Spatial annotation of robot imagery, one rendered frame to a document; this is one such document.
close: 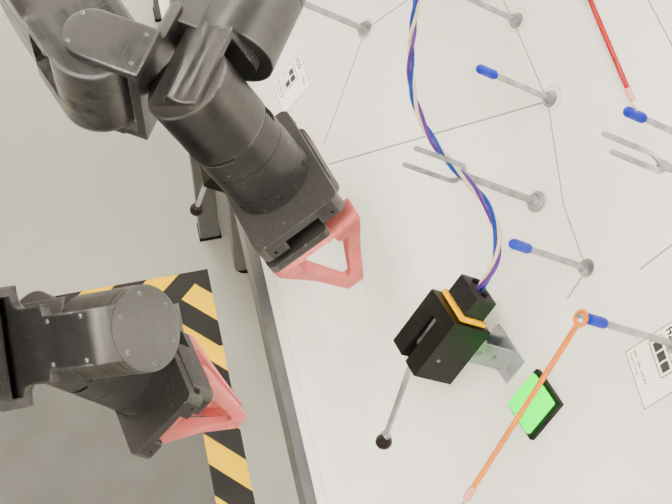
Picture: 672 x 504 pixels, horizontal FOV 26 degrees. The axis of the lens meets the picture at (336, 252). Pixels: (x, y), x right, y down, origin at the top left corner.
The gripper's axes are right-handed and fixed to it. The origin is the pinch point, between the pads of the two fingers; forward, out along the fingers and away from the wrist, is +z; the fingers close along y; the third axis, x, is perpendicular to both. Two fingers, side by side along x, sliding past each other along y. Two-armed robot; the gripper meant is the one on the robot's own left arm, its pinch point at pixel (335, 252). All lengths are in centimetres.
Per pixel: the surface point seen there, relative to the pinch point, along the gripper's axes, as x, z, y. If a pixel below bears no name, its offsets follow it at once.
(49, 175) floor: 50, 82, 142
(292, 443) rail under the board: 17.0, 31.0, 13.9
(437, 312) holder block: -2.7, 12.3, 0.5
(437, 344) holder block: -1.4, 12.9, -1.5
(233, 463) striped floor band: 45, 100, 75
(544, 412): -4.9, 20.3, -7.1
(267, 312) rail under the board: 13.1, 29.3, 28.1
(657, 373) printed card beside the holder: -13.5, 17.3, -12.1
